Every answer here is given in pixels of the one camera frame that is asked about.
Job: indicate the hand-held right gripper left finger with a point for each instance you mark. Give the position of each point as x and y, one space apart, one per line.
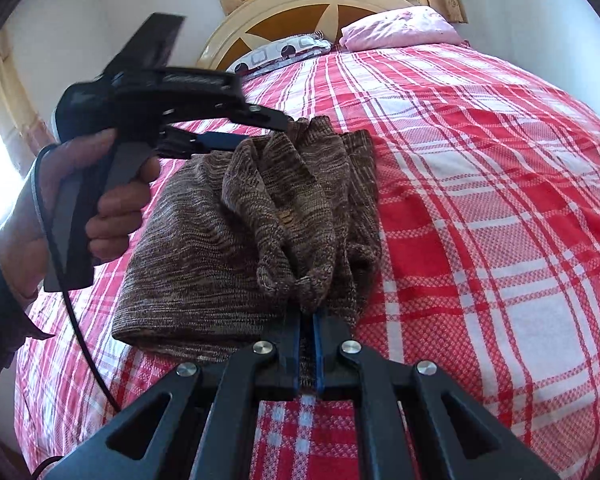
295 355

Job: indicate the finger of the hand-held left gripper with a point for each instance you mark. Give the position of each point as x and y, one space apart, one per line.
270 117
220 141

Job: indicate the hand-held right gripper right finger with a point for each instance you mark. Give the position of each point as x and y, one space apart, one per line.
318 355

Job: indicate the brown knitted sweater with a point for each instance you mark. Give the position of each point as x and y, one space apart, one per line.
205 260

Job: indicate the person's left forearm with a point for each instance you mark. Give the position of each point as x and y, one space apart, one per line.
0 320

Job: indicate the person's left hand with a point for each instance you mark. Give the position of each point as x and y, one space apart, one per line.
25 220

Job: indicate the white pillow with black circles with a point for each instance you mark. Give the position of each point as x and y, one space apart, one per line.
280 52

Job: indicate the cream and brown headboard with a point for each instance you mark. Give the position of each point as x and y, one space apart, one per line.
280 20

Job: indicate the pink pillow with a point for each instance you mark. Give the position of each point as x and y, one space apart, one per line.
400 27

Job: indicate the red plaid bed sheet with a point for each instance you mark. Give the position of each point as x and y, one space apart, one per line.
480 210

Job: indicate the light wooden frame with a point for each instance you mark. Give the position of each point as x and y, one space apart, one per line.
15 100

